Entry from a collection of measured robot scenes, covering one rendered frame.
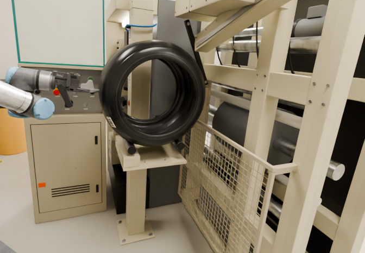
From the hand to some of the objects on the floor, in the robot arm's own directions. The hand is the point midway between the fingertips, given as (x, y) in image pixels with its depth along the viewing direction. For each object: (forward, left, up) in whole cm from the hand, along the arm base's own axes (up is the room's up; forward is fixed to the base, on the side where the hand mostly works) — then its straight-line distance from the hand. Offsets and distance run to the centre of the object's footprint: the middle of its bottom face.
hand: (96, 91), depth 113 cm
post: (+47, +14, -117) cm, 126 cm away
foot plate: (+47, +14, -117) cm, 126 cm away
